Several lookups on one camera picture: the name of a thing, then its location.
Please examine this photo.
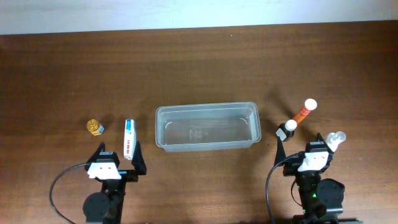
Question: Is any gold lid small jar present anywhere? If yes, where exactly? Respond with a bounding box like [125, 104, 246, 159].
[86, 119, 104, 136]

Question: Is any orange tube white cap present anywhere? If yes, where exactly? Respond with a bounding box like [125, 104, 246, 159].
[293, 98, 318, 124]

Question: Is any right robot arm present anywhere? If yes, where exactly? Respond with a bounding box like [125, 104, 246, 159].
[266, 131, 361, 224]

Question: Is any clear plastic container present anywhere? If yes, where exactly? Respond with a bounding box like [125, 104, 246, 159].
[155, 102, 262, 152]

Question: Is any black cable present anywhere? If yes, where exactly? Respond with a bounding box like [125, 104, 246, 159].
[49, 162, 90, 224]
[265, 153, 301, 224]

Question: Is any left black cable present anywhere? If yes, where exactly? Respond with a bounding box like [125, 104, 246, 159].
[49, 162, 90, 224]

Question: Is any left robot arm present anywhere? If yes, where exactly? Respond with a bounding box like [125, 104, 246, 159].
[83, 142, 147, 224]

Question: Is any dark bottle white cap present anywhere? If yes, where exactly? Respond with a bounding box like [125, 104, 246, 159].
[275, 119, 297, 142]

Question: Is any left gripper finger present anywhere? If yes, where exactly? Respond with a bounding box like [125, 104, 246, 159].
[131, 141, 147, 175]
[85, 142, 105, 170]

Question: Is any white blue medicine box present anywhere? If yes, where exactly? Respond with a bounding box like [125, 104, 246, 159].
[123, 119, 137, 161]

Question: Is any white spray bottle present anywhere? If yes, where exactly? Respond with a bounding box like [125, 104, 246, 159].
[325, 131, 346, 152]

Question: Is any right black cable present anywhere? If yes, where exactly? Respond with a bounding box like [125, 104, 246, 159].
[265, 153, 301, 224]

